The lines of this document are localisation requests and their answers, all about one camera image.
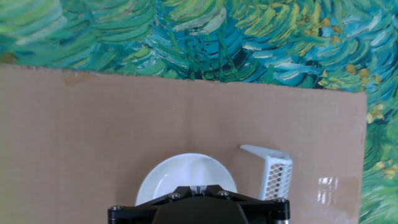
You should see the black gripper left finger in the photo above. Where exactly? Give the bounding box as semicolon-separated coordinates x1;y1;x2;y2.
108;184;200;224

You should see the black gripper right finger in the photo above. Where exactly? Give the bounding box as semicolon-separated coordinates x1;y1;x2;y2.
198;184;290;224

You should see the white plate with floral print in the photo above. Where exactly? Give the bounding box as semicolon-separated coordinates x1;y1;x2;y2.
135;152;238;207

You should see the clear plastic triangular stand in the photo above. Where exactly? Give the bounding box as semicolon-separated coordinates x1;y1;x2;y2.
239;144;294;202

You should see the brown cardboard sheet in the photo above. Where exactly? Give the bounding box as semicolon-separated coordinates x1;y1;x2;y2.
0;63;369;224

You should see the clear packing tape patch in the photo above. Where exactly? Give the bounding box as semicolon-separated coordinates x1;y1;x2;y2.
316;175;361;218

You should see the painted landscape tablecloth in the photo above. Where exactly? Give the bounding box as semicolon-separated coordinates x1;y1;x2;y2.
0;0;398;224

